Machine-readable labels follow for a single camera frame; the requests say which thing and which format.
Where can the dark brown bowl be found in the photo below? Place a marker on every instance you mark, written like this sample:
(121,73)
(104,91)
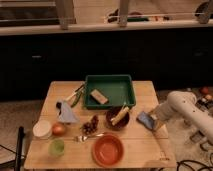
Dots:
(111,114)

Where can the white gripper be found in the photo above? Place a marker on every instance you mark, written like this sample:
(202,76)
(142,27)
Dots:
(159,120)

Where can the orange onion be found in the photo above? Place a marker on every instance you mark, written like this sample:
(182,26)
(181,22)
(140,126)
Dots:
(58,129)

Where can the blue sponge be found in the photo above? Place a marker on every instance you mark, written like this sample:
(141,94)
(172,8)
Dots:
(146,120)

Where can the corn cob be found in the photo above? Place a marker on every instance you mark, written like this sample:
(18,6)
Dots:
(120,115)

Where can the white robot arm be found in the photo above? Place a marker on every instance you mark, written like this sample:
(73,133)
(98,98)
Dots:
(183,103)

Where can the white handled knife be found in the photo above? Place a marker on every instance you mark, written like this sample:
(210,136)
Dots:
(74,93)

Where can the silver fork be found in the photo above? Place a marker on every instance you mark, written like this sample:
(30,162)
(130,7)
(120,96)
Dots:
(83,138)

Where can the green cup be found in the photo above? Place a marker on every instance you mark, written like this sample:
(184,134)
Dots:
(56,147)

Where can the tan block in tray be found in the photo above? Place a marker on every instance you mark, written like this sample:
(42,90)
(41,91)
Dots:
(99,97)

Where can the white bowl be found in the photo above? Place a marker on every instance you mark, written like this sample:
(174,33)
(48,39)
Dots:
(42,129)

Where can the red bowl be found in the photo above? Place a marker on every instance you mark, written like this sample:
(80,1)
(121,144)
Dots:
(107,151)

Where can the bunch of dark grapes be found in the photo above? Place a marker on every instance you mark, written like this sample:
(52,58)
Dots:
(90,127)

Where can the light blue cloth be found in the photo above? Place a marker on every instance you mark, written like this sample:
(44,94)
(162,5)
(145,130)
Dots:
(66,115)

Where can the wooden folding table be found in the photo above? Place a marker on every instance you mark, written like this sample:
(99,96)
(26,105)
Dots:
(142,149)

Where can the green plastic tray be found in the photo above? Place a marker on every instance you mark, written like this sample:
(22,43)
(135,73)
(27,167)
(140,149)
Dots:
(118,89)

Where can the green chili pepper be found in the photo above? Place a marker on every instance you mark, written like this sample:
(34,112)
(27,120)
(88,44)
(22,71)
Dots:
(77,98)

